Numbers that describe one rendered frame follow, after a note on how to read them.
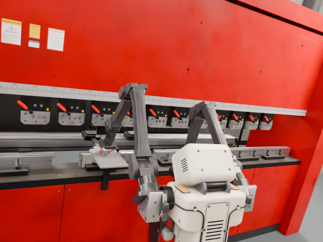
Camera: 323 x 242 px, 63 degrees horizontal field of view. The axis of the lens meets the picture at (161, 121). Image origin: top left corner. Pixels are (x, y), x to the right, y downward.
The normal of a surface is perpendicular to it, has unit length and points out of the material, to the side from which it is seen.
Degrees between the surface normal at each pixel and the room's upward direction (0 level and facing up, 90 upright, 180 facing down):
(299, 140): 90
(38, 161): 90
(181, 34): 90
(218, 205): 82
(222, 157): 48
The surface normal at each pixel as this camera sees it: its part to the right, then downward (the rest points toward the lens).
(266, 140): -0.86, -0.04
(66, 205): 0.47, 0.30
